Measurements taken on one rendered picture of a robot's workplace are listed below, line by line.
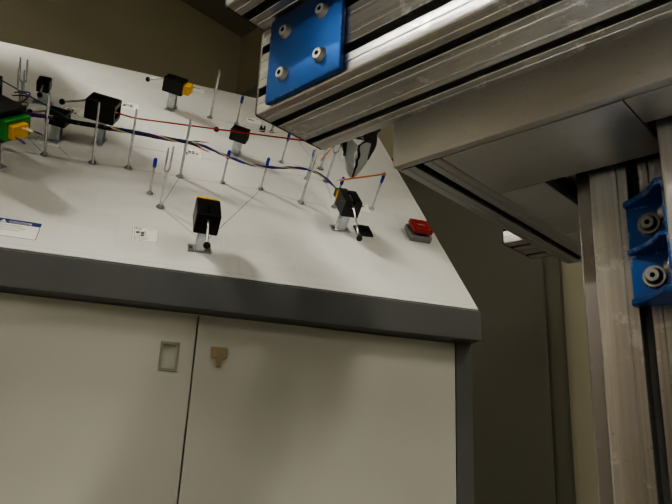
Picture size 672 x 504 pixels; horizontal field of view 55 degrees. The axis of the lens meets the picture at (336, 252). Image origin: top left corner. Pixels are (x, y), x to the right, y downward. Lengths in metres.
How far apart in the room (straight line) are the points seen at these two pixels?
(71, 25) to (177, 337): 3.58
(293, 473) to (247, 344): 0.25
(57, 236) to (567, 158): 0.94
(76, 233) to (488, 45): 0.94
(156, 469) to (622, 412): 0.86
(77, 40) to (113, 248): 3.42
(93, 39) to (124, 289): 3.57
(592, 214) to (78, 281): 0.88
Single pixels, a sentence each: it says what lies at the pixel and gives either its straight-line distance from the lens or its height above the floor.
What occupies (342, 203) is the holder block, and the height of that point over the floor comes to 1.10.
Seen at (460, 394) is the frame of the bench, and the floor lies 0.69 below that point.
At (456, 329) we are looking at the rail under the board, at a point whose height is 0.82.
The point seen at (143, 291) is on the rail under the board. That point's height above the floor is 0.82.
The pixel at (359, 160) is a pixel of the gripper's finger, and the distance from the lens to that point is 1.56.
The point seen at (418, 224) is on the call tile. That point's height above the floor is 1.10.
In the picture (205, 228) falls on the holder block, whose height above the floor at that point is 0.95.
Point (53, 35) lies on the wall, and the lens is 4.54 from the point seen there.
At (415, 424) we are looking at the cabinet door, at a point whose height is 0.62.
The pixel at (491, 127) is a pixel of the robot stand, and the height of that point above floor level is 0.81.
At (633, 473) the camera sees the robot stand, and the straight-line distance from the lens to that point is 0.56.
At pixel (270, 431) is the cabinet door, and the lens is 1.26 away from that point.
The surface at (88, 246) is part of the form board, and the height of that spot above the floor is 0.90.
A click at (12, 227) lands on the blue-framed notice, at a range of 1.29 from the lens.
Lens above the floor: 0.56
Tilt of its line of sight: 17 degrees up
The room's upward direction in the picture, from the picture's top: 3 degrees clockwise
